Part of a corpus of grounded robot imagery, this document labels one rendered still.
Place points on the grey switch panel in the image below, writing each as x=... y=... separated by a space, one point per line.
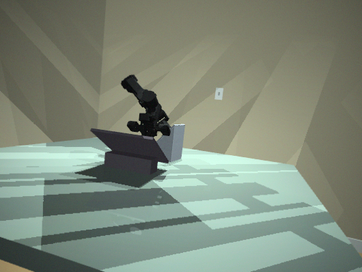
x=134 y=153

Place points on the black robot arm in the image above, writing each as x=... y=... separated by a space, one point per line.
x=146 y=99

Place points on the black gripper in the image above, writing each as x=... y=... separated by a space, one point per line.
x=148 y=129

